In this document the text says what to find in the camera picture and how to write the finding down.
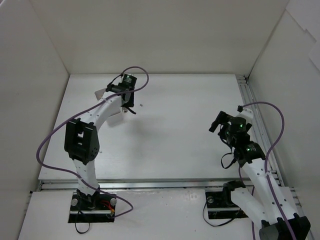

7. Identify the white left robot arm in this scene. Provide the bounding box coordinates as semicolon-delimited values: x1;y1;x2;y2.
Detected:
64;73;137;210

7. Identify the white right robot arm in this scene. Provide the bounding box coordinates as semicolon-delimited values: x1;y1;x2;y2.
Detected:
209;108;311;240

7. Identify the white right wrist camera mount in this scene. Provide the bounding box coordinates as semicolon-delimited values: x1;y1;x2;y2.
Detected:
236;105;254;124

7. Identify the aluminium right side rail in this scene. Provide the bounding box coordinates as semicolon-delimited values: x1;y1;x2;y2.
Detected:
235;75;285;187

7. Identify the aluminium rail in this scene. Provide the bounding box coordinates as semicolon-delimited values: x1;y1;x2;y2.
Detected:
38;178;233;191
235;75;285;187

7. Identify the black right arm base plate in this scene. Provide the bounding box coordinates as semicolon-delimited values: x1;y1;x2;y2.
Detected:
204;190;248;220

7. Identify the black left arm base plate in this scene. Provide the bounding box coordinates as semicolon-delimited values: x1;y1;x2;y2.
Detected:
68;192;117;224

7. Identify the aluminium front rail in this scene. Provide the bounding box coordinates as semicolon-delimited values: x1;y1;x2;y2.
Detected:
38;178;233;191

